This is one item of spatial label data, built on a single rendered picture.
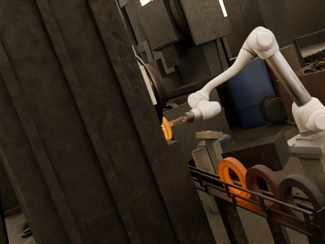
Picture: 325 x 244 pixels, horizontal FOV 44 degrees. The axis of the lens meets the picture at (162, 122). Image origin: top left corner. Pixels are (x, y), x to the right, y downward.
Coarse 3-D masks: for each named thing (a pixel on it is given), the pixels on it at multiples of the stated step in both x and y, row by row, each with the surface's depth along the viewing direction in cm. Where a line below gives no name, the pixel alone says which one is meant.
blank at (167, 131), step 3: (165, 120) 260; (162, 123) 261; (165, 123) 259; (168, 123) 259; (165, 126) 258; (168, 126) 258; (162, 129) 268; (165, 129) 259; (168, 129) 258; (165, 132) 261; (168, 132) 259; (171, 132) 259; (165, 135) 264; (168, 135) 259; (171, 135) 261; (168, 138) 262
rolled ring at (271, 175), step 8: (256, 168) 145; (264, 168) 144; (248, 176) 151; (256, 176) 152; (264, 176) 142; (272, 176) 141; (248, 184) 154; (256, 184) 153; (272, 184) 140; (256, 192) 153; (256, 200) 153; (264, 200) 151; (280, 200) 140; (280, 208) 142
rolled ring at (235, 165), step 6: (222, 162) 164; (228, 162) 160; (234, 162) 159; (222, 168) 166; (234, 168) 158; (240, 168) 157; (222, 174) 168; (228, 174) 170; (240, 174) 156; (222, 180) 170; (228, 180) 170; (240, 180) 157; (228, 186) 168; (246, 186) 156; (234, 192) 166; (240, 192) 164
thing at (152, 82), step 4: (136, 56) 211; (140, 60) 208; (140, 64) 208; (144, 64) 207; (144, 68) 207; (148, 72) 205; (148, 76) 205; (148, 80) 205; (152, 80) 204; (152, 84) 205; (152, 88) 205; (156, 88) 205; (156, 92) 206; (156, 96) 206; (156, 100) 206; (160, 100) 206; (156, 104) 207; (160, 104) 207; (156, 108) 208; (160, 108) 209; (156, 112) 209; (160, 112) 210; (160, 116) 212; (160, 120) 214
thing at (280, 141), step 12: (264, 144) 183; (276, 144) 183; (228, 156) 193; (240, 156) 190; (252, 156) 187; (264, 156) 185; (276, 156) 182; (288, 156) 194; (228, 168) 195; (276, 168) 184; (264, 180) 196; (276, 228) 200; (276, 240) 202; (288, 240) 203
